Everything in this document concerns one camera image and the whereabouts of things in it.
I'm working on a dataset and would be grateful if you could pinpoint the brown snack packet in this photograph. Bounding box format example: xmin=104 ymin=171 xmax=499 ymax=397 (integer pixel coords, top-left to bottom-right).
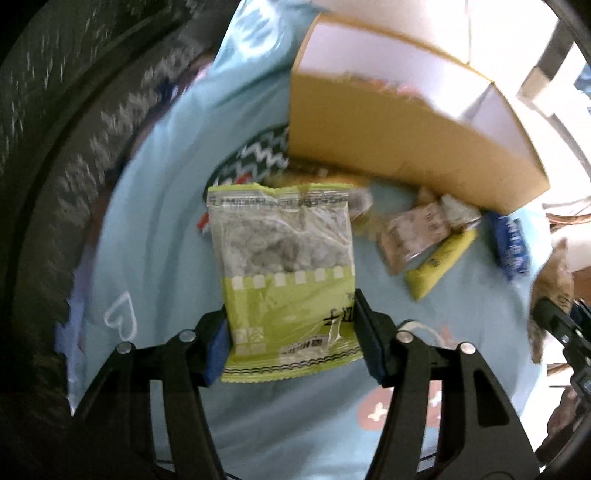
xmin=527 ymin=237 xmax=575 ymax=365

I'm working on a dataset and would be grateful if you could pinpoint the green and clear snack packet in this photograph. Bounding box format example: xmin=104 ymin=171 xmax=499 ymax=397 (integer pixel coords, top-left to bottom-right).
xmin=206 ymin=182 xmax=363 ymax=383

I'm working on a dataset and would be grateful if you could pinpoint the light blue printed blanket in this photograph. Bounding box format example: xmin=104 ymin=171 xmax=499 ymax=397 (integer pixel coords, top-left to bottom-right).
xmin=55 ymin=0 xmax=561 ymax=480

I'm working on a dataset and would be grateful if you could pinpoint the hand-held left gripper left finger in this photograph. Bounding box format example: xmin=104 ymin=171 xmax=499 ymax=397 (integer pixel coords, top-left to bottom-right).
xmin=69 ymin=310 xmax=230 ymax=480

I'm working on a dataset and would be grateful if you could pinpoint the wicker basket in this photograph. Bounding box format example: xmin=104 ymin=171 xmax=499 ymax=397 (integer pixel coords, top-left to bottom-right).
xmin=545 ymin=198 xmax=591 ymax=228

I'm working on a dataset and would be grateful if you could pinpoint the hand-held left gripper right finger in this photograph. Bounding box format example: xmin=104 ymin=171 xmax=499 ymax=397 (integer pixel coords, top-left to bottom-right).
xmin=352 ymin=289 xmax=541 ymax=480

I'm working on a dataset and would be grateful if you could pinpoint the beige printed snack packet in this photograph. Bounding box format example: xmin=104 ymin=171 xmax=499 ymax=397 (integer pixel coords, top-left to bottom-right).
xmin=376 ymin=200 xmax=451 ymax=276

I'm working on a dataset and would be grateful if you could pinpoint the dark blue snack packet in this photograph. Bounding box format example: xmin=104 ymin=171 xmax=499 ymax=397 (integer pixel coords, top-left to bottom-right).
xmin=490 ymin=213 xmax=532 ymax=281

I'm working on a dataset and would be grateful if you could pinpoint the black ornate carved furniture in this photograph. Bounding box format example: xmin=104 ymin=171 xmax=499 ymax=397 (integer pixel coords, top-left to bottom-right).
xmin=0 ymin=0 xmax=241 ymax=480

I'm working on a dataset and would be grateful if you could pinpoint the silver snack wrapper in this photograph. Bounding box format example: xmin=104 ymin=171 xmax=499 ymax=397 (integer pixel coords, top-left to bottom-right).
xmin=438 ymin=194 xmax=483 ymax=232

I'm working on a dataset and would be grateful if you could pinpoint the yellow-green stick snack packet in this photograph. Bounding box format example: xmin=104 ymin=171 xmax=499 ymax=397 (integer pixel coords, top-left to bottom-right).
xmin=405 ymin=229 xmax=478 ymax=302

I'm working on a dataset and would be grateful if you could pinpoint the yellow cardboard box white inside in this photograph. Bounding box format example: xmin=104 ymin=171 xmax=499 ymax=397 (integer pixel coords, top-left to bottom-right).
xmin=287 ymin=11 xmax=551 ymax=215

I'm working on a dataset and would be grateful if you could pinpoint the grey snack wrapper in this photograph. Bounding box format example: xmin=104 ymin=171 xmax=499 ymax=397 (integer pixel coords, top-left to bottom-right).
xmin=348 ymin=187 xmax=377 ymax=222

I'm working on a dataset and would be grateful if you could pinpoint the dark furniture leg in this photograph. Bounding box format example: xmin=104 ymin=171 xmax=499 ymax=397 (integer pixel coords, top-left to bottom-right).
xmin=538 ymin=0 xmax=580 ymax=81

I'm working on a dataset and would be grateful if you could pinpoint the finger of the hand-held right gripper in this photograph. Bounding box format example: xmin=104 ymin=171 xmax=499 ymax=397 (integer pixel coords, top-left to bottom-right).
xmin=529 ymin=296 xmax=583 ymax=356

